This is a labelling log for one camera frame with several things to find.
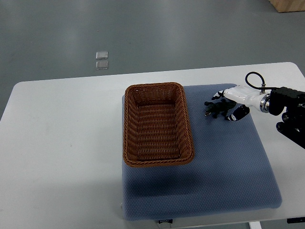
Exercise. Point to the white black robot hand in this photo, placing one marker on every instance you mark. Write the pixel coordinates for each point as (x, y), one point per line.
(247, 97)

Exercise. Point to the dark toy crocodile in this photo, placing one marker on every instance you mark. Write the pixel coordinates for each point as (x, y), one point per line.
(222, 107)

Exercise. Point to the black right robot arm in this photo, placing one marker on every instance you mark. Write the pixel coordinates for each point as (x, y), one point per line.
(290, 104)

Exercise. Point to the brown wicker basket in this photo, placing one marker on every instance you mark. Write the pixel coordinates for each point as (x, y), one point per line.
(156, 126)

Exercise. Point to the blue grey foam mat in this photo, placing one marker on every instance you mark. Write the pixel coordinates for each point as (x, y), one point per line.
(230, 171)

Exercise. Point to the wooden box corner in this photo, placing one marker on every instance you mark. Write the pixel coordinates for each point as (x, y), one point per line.
(288, 5)

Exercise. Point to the lower floor metal plate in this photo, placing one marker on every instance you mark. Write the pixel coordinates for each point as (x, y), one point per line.
(102, 65)

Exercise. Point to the floor metal plate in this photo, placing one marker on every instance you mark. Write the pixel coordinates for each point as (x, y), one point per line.
(102, 65)
(101, 55)

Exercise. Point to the upper floor metal plate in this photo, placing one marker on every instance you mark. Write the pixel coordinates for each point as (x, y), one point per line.
(101, 55)

